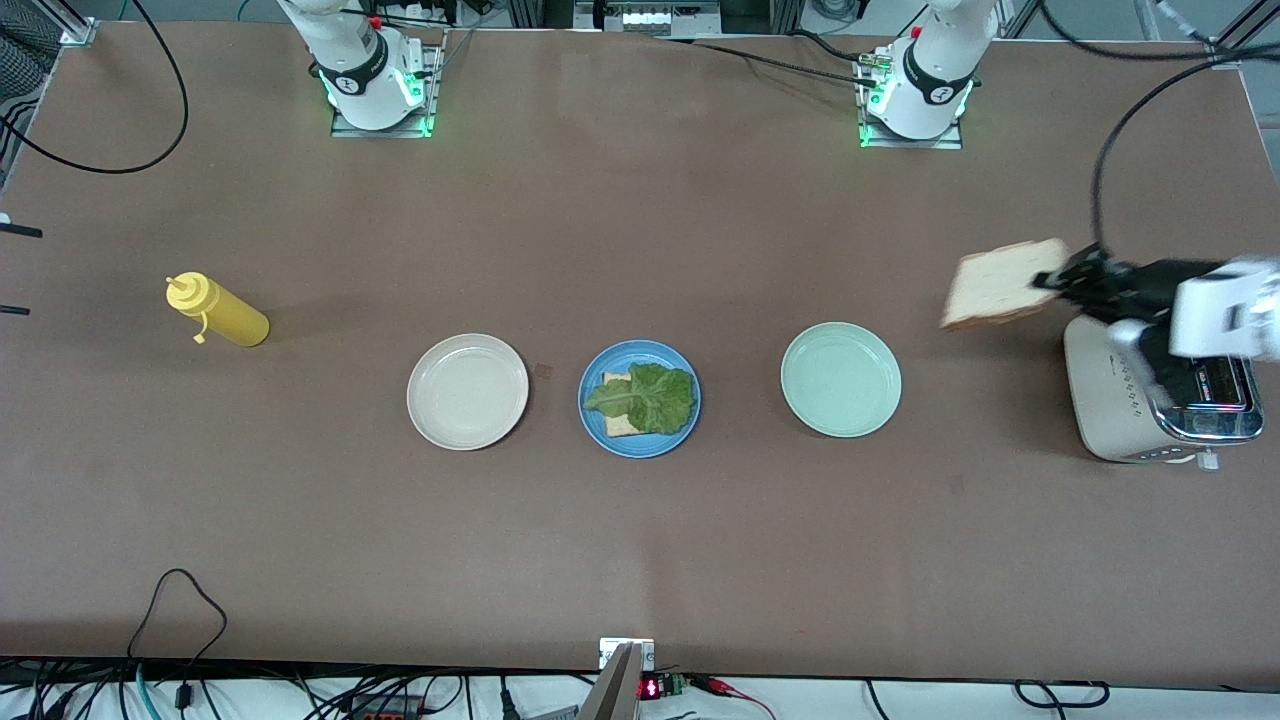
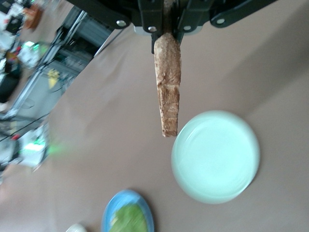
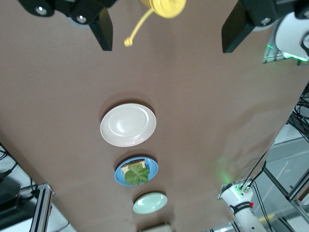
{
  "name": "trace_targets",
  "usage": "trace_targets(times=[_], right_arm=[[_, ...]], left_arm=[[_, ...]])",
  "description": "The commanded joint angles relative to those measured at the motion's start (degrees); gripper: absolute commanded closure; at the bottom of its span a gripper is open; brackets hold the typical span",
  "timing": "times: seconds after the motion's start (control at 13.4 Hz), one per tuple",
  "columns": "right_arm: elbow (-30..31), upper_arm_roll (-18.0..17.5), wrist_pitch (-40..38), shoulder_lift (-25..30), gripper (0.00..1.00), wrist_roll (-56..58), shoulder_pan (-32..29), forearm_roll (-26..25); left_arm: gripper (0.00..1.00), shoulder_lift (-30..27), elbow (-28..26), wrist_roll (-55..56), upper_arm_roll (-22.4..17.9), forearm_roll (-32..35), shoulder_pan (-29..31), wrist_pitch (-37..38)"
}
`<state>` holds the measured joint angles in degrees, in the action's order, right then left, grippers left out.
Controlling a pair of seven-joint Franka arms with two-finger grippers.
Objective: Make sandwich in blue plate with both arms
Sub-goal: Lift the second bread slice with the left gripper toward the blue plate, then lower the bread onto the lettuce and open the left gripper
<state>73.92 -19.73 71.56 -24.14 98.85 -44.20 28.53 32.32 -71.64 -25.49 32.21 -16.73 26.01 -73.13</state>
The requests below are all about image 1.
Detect grey metal camera stand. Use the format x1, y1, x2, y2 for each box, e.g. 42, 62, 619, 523
578, 638, 656, 720

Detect houndstooth fabric chair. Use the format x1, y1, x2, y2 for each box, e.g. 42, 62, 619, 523
0, 8, 61, 191

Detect yellow squeeze bottle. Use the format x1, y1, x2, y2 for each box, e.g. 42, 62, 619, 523
165, 272, 271, 348

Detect brown bread slice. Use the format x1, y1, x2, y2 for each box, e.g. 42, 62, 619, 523
603, 372, 643, 438
939, 238, 1073, 332

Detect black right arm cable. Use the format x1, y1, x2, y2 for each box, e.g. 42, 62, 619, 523
0, 0, 192, 177

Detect green lettuce leaf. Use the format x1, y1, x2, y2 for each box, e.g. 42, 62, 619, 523
583, 363, 696, 435

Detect cream and chrome toaster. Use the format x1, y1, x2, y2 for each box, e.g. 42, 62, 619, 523
1063, 315, 1266, 469

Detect blue round plate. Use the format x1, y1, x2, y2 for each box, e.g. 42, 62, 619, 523
579, 340, 702, 460

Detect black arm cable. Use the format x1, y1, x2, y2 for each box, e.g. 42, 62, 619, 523
1090, 50, 1280, 263
0, 0, 192, 177

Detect black table cable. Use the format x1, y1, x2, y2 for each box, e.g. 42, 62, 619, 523
790, 30, 873, 65
650, 36, 881, 89

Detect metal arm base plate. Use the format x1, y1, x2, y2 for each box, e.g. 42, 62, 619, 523
858, 55, 967, 151
330, 40, 443, 139

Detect black coiled cable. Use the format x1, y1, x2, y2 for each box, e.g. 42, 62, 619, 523
1014, 679, 1111, 709

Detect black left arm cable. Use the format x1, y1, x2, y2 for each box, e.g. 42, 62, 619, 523
1090, 50, 1280, 263

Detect light green round plate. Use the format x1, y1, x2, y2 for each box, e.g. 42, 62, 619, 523
780, 321, 903, 439

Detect red clip lead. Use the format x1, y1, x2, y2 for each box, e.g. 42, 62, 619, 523
690, 674, 777, 720

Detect beige round plate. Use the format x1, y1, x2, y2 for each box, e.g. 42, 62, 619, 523
406, 333, 530, 452

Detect thin black looped cable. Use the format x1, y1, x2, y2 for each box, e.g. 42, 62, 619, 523
128, 568, 229, 691

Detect aluminium frame profile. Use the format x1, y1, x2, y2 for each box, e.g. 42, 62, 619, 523
1140, 0, 1280, 69
40, 0, 98, 46

